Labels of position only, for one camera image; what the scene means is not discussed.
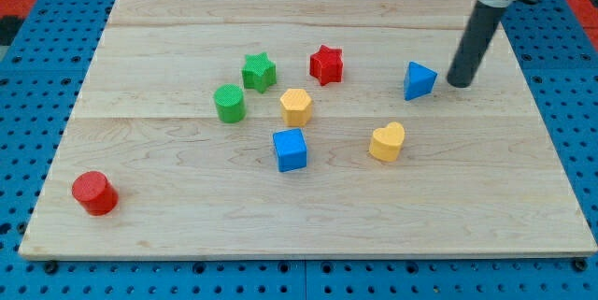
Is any blue cube block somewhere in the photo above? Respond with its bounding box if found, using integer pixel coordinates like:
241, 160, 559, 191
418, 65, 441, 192
273, 128, 307, 172

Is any yellow hexagon block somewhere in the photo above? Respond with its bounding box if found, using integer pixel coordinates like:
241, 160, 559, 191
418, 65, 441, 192
279, 89, 313, 127

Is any yellow heart block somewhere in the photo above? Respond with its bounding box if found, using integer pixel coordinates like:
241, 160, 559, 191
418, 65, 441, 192
368, 121, 406, 162

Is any green cylinder block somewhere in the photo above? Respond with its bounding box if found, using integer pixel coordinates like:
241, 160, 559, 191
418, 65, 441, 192
213, 84, 246, 123

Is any red cylinder block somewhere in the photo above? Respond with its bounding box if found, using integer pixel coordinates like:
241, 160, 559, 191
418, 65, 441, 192
71, 171, 119, 216

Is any blue triangle block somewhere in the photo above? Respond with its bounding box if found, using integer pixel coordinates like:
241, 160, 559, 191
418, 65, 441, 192
404, 62, 437, 101

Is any red star block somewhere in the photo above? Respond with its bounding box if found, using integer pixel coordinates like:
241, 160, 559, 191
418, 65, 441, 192
309, 45, 344, 86

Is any green star block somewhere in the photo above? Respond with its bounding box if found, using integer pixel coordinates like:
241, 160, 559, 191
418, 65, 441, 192
241, 52, 277, 93

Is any wooden board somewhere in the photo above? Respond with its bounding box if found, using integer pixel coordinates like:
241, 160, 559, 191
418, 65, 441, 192
20, 0, 597, 261

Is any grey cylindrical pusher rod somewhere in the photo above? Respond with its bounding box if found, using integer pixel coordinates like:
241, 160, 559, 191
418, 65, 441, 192
447, 1, 505, 88

